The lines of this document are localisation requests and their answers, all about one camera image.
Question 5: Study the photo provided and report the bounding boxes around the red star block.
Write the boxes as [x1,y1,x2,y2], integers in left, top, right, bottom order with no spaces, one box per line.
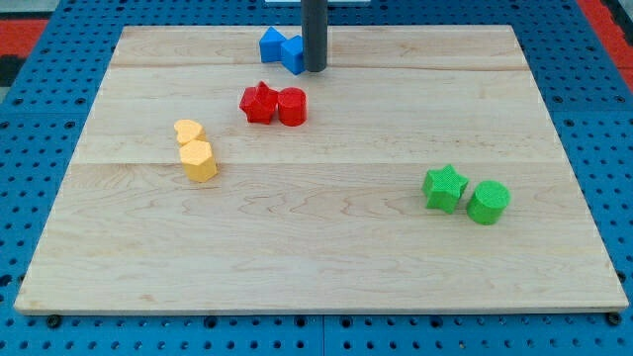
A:
[239,81,278,125]

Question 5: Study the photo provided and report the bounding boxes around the green star block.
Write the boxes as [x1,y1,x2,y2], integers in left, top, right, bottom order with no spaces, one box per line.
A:
[421,164,470,214]

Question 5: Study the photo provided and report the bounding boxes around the red cylinder block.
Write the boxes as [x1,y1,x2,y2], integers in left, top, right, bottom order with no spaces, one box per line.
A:
[278,87,308,127]

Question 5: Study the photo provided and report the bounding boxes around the light wooden board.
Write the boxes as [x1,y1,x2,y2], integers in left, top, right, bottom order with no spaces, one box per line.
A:
[15,25,629,315]

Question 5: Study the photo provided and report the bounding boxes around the yellow hexagon block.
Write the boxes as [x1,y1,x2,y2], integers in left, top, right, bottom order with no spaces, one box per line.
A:
[179,139,218,183]

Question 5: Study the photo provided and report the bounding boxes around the blue cube block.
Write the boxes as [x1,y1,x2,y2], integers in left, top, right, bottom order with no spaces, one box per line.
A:
[281,36,305,75]

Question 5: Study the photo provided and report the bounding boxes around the yellow heart block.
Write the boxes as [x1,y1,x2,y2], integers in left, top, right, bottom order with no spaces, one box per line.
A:
[174,119,207,146]

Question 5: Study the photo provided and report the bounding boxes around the blue triangle block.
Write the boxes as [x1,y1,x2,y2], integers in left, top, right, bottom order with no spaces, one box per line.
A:
[259,27,287,63]

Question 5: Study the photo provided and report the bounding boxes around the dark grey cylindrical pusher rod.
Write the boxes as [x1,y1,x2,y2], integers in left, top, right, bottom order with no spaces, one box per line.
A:
[301,0,327,72]

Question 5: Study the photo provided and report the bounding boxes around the green cylinder block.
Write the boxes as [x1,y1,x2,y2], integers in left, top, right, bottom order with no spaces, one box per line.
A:
[466,180,511,225]

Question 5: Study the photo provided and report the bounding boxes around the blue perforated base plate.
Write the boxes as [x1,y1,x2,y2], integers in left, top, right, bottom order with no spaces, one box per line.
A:
[1,0,632,355]

